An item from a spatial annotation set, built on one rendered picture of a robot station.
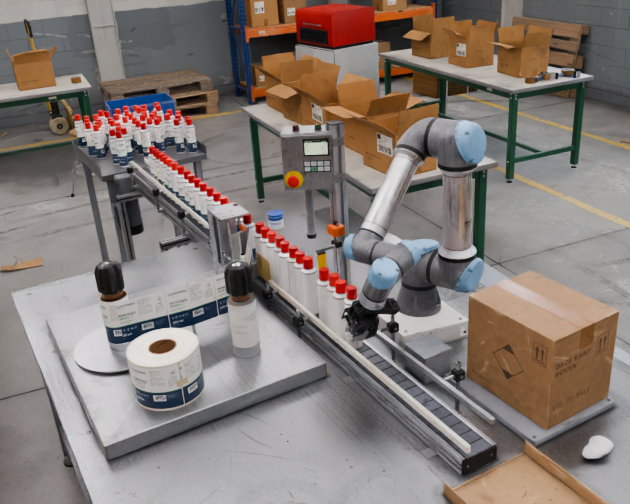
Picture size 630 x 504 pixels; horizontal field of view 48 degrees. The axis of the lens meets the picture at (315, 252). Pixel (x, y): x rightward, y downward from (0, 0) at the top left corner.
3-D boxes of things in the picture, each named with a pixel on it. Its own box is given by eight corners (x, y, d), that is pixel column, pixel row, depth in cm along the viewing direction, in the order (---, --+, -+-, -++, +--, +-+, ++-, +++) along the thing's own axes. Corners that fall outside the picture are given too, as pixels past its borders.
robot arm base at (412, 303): (387, 301, 242) (388, 274, 239) (427, 294, 247) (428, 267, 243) (408, 320, 229) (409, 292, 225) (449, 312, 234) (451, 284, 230)
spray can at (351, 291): (343, 344, 222) (339, 285, 213) (358, 339, 223) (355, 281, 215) (350, 352, 217) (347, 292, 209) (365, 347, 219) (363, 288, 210)
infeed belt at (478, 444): (211, 246, 306) (210, 237, 304) (229, 241, 309) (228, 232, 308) (466, 471, 174) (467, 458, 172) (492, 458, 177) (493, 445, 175)
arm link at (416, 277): (413, 269, 242) (414, 232, 237) (448, 279, 234) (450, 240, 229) (393, 281, 234) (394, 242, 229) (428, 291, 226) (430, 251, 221)
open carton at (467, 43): (436, 64, 665) (436, 22, 649) (475, 58, 678) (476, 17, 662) (458, 70, 632) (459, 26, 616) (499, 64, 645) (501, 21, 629)
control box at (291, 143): (288, 181, 241) (283, 126, 233) (338, 179, 239) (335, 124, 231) (284, 191, 231) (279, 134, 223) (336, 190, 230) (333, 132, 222)
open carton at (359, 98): (319, 146, 449) (315, 87, 434) (392, 132, 468) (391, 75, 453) (352, 165, 412) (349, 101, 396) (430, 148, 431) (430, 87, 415)
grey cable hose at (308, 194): (305, 237, 250) (300, 180, 241) (313, 234, 251) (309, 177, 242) (309, 240, 247) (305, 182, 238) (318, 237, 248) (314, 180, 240)
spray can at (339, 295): (331, 340, 224) (328, 282, 216) (343, 333, 227) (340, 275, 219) (344, 345, 221) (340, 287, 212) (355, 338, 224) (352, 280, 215)
